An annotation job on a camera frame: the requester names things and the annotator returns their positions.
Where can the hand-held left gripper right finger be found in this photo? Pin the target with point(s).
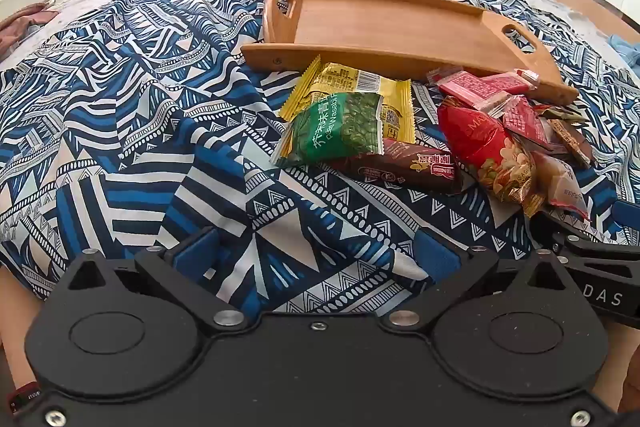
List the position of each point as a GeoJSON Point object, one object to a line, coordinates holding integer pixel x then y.
{"type": "Point", "coordinates": [437, 257]}

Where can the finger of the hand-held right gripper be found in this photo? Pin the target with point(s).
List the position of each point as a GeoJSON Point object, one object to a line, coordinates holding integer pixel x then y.
{"type": "Point", "coordinates": [627, 217]}
{"type": "Point", "coordinates": [555, 227]}

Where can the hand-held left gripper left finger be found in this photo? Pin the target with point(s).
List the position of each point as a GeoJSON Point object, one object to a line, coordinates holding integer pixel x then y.
{"type": "Point", "coordinates": [195, 254]}

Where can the small brown bar packet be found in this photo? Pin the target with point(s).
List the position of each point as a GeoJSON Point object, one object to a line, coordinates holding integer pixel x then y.
{"type": "Point", "coordinates": [570, 142]}

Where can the brown red wafer bar packet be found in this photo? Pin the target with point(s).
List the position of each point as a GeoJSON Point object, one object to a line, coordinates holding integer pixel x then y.
{"type": "Point", "coordinates": [400, 167]}

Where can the small red snack packet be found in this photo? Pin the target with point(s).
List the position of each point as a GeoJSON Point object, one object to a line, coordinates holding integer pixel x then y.
{"type": "Point", "coordinates": [522, 119]}

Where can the large red nut packet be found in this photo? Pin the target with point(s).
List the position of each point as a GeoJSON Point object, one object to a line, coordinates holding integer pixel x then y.
{"type": "Point", "coordinates": [480, 142]}

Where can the clear packet with red label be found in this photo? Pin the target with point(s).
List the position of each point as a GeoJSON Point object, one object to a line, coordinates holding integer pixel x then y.
{"type": "Point", "coordinates": [470, 92]}
{"type": "Point", "coordinates": [510, 82]}

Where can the green pea snack packet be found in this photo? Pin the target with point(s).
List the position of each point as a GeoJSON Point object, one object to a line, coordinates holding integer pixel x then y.
{"type": "Point", "coordinates": [330, 132]}

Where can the yellow snack packet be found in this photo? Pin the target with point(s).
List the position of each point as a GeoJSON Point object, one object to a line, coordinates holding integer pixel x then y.
{"type": "Point", "coordinates": [350, 79]}

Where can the wooden tray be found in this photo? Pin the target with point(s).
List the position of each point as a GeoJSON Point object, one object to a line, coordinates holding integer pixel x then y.
{"type": "Point", "coordinates": [390, 22]}

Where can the clear pastry packet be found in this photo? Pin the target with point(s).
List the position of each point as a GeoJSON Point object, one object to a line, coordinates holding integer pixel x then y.
{"type": "Point", "coordinates": [565, 187]}

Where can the blue white patterned cloth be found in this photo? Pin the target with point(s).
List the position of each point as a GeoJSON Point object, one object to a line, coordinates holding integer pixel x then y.
{"type": "Point", "coordinates": [125, 107]}

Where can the light blue cloth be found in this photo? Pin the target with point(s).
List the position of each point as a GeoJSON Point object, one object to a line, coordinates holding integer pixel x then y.
{"type": "Point", "coordinates": [625, 47]}

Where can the brown cloth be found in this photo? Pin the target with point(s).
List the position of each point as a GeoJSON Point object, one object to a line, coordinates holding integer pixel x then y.
{"type": "Point", "coordinates": [22, 24]}

